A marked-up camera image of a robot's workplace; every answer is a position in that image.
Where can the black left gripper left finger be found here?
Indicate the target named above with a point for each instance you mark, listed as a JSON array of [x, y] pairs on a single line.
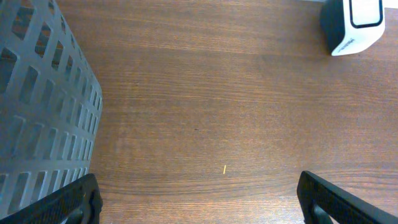
[[77, 202]]

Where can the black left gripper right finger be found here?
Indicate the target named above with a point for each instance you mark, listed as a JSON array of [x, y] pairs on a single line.
[[324, 202]]

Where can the white barcode scanner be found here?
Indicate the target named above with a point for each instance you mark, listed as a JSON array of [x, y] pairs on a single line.
[[352, 26]]

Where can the dark grey plastic basket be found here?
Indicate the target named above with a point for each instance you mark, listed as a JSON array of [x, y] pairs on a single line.
[[51, 104]]

